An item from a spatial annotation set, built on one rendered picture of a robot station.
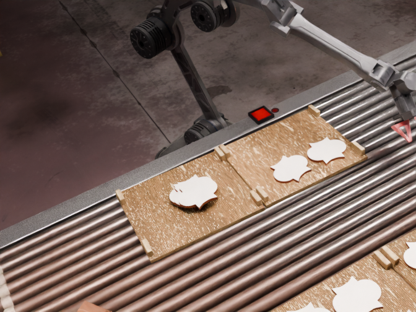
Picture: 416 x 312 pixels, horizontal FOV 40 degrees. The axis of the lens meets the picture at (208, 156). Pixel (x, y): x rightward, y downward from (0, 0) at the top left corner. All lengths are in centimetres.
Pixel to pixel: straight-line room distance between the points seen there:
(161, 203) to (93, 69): 280
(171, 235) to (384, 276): 66
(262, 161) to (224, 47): 257
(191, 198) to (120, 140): 199
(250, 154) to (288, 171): 18
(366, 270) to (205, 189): 58
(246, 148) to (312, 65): 218
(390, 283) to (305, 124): 75
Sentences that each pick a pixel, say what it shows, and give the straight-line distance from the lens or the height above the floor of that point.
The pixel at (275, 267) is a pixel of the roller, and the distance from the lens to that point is 177.
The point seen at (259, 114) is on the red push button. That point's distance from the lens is 228.
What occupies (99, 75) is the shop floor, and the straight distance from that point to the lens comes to 457.
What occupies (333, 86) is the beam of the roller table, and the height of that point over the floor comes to 92.
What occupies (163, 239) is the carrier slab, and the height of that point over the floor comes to 94.
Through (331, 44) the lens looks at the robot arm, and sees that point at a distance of 197.
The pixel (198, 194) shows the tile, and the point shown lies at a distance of 191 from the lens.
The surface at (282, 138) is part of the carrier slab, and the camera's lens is 214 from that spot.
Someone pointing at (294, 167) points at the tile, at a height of 95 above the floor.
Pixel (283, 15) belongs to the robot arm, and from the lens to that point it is 198.
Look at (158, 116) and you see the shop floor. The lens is 396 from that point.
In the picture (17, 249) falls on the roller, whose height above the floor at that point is 92.
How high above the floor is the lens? 232
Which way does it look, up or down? 41 degrees down
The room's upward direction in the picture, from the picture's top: 11 degrees counter-clockwise
